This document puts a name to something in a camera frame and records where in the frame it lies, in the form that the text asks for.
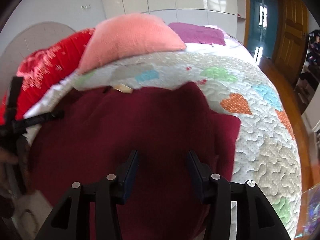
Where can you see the purple pillow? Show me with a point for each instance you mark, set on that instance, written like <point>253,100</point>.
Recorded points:
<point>190,33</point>

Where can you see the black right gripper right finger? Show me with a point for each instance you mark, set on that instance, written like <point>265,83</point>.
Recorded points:
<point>256,217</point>

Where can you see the grey rounded headboard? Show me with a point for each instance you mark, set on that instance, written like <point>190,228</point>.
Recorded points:
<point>38,36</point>

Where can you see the salmon pink pillow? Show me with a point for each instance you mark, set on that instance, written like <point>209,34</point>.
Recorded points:
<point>125,36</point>

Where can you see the dark red garment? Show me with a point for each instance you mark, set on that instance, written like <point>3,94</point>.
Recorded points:
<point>100,129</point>

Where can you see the red embroidered pillow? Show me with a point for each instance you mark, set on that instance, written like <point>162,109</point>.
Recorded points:
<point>46,67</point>

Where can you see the cluttered open shelf unit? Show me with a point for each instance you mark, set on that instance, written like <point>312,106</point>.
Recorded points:
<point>308,79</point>

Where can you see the brown wooden door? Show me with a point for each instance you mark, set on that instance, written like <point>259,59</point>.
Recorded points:
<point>290,48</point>

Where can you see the white wall socket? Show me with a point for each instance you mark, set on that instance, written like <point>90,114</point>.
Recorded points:
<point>86,6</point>

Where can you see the white glossy wardrobe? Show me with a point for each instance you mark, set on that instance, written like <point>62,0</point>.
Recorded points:
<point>229,15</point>

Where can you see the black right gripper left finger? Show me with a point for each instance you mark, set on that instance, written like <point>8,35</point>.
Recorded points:
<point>70,217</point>

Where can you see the person's left hand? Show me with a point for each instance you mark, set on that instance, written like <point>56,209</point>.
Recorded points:
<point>7,181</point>

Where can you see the quilted heart pattern bedspread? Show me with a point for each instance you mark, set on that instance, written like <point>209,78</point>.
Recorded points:
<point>265,151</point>

